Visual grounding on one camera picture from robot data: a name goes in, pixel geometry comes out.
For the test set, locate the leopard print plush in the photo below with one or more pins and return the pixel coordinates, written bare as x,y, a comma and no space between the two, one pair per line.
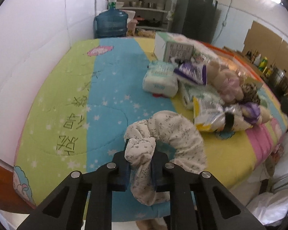
250,94

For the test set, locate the white green tissue box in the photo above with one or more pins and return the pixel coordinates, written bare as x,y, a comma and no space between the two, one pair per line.
168,45

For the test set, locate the steel pot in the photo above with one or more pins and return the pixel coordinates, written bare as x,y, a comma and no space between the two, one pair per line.
279,79

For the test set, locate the pink beige plush toy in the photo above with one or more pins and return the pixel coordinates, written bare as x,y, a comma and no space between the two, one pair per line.
225,81

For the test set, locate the green white tissue pack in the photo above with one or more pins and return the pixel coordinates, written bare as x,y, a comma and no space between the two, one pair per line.
188,92

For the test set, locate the yellow white snack bag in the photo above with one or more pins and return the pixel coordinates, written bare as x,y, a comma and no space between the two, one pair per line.
210,116

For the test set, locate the green yellow bottle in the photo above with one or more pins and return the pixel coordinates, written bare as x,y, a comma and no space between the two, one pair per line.
263,64

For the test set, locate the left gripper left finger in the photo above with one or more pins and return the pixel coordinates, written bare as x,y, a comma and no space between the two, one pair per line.
121,179

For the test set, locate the blue water jug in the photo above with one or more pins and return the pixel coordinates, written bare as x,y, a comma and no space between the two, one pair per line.
111,23

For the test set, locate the white floral neck pillow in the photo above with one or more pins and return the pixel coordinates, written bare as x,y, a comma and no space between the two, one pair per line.
167,132

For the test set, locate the cream plush purple bow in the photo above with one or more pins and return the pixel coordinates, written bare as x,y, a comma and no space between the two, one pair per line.
255,114

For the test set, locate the black refrigerator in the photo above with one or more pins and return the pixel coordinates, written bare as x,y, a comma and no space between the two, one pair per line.
195,19

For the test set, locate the grey metal shelf rack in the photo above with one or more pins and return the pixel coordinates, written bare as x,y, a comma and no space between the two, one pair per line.
150,14

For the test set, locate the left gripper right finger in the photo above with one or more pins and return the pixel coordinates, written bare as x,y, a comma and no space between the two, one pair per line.
159,182

